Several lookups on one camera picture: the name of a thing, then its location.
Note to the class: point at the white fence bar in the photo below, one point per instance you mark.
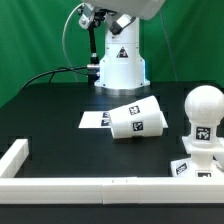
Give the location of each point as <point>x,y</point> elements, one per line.
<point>111,190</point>
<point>13,159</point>

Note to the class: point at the white lamp bulb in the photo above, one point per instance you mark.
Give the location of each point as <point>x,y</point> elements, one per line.
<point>204,107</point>

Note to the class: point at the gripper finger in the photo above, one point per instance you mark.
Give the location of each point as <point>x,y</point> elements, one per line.
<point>121,23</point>
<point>86,16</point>

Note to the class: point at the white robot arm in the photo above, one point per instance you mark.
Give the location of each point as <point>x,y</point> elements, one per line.
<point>122,69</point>

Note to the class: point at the white marker sheet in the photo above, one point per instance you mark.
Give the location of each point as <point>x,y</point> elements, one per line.
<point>104,119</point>

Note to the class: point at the white front fence bar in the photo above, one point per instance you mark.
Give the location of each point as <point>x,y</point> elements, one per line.
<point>111,190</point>

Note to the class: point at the white left fence bar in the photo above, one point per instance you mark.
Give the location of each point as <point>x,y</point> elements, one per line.
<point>13,159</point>

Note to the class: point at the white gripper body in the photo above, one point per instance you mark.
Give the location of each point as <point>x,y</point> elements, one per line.
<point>143,9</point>

